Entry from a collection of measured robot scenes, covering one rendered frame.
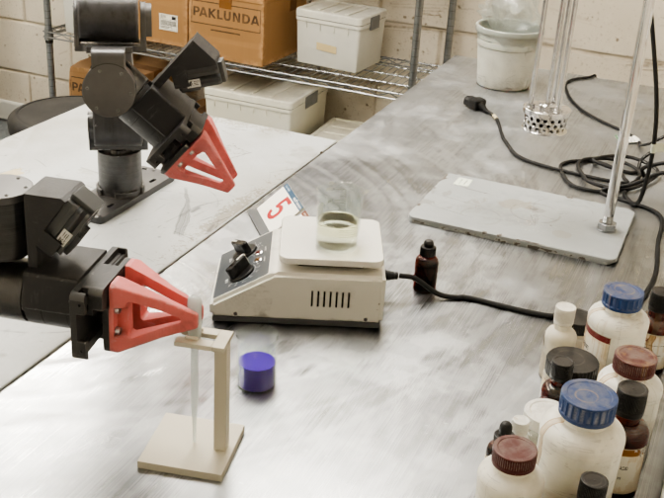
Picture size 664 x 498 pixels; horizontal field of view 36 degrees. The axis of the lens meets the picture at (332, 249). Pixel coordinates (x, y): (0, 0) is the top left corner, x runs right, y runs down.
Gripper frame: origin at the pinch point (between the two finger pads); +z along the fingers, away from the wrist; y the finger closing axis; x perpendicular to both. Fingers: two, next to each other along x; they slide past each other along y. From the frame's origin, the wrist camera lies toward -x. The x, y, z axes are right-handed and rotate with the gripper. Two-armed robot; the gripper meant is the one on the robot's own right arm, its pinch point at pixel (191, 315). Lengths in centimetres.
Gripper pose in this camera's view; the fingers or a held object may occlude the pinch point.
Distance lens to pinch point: 90.6
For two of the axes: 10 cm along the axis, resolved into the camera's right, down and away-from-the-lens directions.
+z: 9.8, 1.4, -1.4
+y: 1.8, -4.1, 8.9
